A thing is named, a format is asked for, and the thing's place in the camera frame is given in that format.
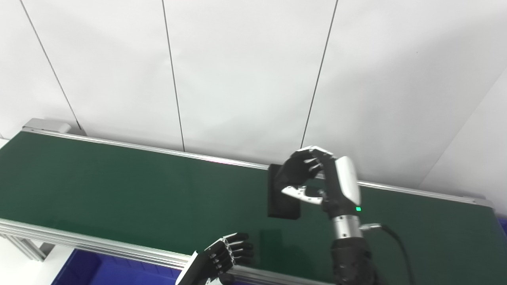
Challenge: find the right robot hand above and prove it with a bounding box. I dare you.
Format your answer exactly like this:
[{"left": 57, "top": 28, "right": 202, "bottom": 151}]
[{"left": 275, "top": 146, "right": 362, "bottom": 220}]

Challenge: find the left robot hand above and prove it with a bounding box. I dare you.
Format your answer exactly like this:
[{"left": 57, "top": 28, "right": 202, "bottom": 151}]
[{"left": 175, "top": 233, "right": 255, "bottom": 285}]

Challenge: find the black cylinder-on-base part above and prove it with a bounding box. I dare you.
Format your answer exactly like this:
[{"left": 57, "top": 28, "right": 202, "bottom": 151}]
[{"left": 267, "top": 163, "right": 301, "bottom": 220}]

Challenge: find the green conveyor belt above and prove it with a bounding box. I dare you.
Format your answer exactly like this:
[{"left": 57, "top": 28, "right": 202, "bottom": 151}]
[
  {"left": 0, "top": 118, "right": 507, "bottom": 285},
  {"left": 0, "top": 131, "right": 507, "bottom": 285}
]

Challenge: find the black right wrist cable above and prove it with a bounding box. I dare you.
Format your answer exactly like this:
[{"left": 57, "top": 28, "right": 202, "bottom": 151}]
[{"left": 360, "top": 224, "right": 416, "bottom": 285}]

